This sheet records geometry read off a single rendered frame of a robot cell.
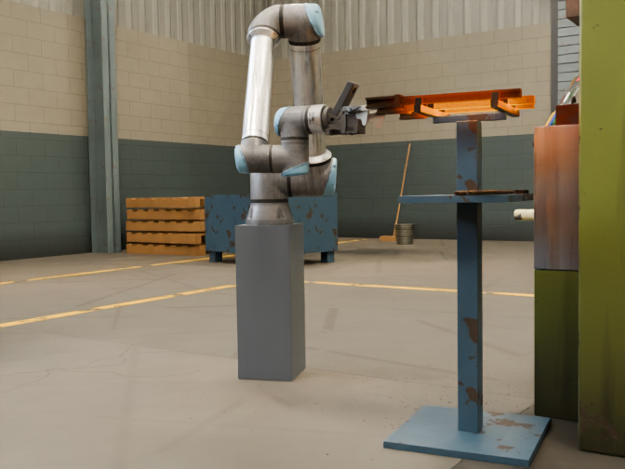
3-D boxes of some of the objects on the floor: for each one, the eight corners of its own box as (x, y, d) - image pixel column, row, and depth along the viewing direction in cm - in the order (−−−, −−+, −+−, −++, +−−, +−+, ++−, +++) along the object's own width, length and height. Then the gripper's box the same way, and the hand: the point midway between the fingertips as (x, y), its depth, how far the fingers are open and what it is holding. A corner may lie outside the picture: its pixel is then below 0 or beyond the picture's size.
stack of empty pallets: (123, 253, 964) (121, 198, 961) (171, 247, 1038) (170, 197, 1034) (197, 256, 896) (195, 196, 892) (244, 250, 969) (243, 195, 966)
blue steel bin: (205, 261, 819) (204, 195, 815) (262, 256, 876) (260, 194, 872) (281, 268, 734) (280, 194, 730) (338, 262, 791) (337, 193, 787)
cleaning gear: (358, 243, 1074) (357, 140, 1066) (396, 238, 1172) (395, 144, 1164) (409, 245, 1030) (408, 137, 1023) (444, 239, 1129) (444, 141, 1121)
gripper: (339, 137, 246) (397, 134, 237) (313, 132, 228) (376, 129, 219) (339, 110, 245) (397, 106, 237) (313, 103, 227) (376, 100, 219)
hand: (387, 108), depth 228 cm, fingers open, 14 cm apart
